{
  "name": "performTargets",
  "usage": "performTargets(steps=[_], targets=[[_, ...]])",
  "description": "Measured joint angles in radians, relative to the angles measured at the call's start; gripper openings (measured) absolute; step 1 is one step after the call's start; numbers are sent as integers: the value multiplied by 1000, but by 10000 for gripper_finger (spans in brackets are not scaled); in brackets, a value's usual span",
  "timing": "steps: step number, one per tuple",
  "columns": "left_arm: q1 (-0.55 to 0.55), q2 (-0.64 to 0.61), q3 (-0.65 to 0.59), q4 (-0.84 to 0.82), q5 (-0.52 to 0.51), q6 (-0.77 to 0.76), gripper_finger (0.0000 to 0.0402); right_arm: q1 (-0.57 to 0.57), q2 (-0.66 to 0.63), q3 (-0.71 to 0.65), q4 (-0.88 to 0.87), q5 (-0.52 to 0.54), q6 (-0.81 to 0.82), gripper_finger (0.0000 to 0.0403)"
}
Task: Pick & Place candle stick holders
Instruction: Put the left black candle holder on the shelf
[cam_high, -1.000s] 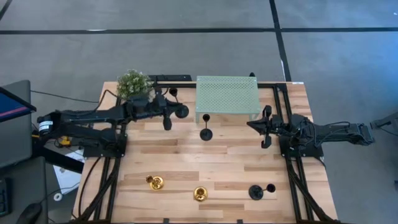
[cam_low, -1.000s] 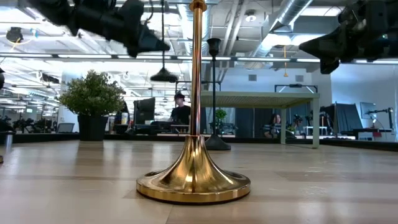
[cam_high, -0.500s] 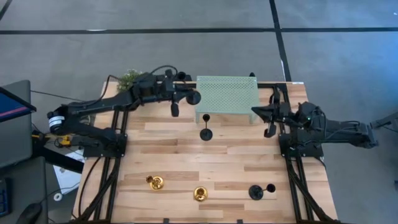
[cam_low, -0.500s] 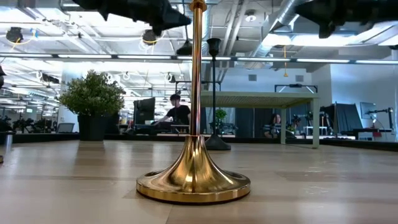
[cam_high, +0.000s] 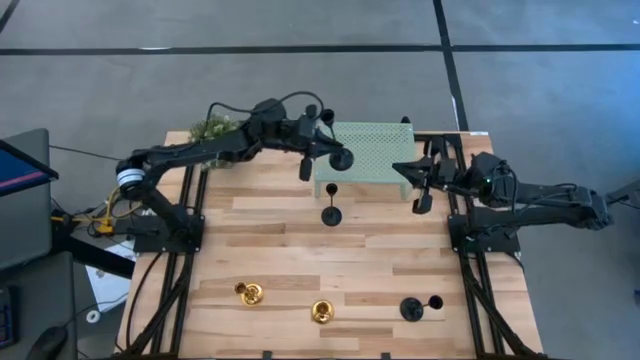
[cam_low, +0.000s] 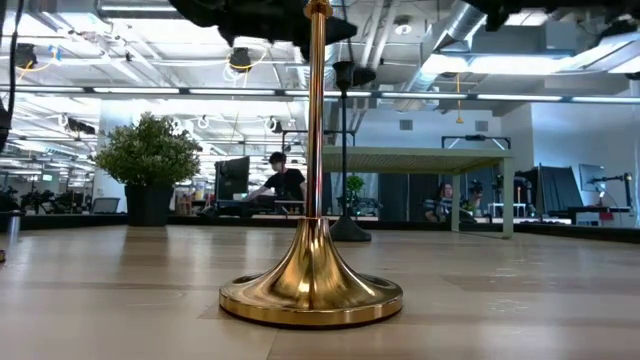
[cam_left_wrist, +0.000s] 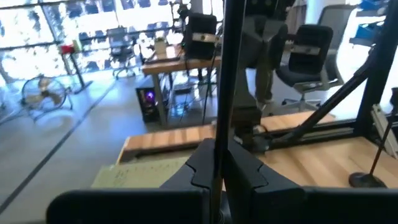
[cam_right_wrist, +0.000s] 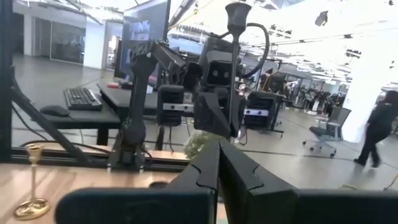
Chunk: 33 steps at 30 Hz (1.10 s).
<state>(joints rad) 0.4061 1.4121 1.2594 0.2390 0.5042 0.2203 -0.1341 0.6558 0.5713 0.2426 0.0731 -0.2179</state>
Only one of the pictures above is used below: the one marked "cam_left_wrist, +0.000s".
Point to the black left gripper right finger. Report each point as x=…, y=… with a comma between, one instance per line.
x=295, y=205

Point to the black computer tower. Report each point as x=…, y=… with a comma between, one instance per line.
x=147, y=105

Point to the black stand with red box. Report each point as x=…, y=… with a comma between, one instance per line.
x=66, y=49

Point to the wooden office desk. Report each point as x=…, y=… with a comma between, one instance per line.
x=174, y=65

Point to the grey mesh office chair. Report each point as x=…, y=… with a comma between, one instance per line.
x=337, y=18

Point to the green perforated metal shelf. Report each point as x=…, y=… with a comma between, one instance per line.
x=140, y=174

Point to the blue storage bin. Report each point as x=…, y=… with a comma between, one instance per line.
x=373, y=3
x=368, y=31

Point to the black metal table frame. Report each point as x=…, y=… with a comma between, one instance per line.
x=377, y=62

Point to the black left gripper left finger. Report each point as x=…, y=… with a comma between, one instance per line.
x=130, y=205

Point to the round floor fan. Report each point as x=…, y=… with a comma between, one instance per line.
x=43, y=93

